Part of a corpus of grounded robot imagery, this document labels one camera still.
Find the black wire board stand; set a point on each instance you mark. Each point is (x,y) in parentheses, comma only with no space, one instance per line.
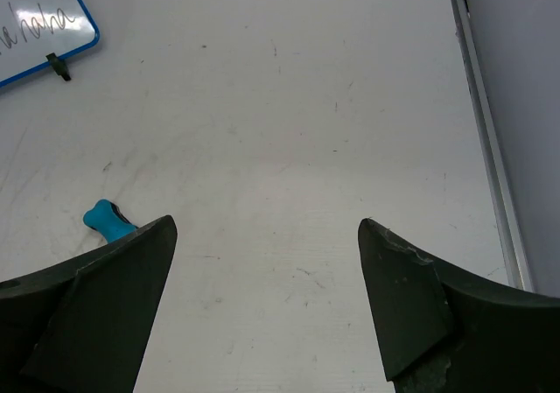
(59,66)

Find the blue framed whiteboard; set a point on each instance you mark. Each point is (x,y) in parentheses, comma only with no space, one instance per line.
(31,29)

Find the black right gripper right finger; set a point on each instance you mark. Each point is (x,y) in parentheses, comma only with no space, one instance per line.
(441,328)

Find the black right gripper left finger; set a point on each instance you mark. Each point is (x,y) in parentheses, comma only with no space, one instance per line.
(83,325)

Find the blue whiteboard eraser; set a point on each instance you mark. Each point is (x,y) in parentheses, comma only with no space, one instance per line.
(106,219)

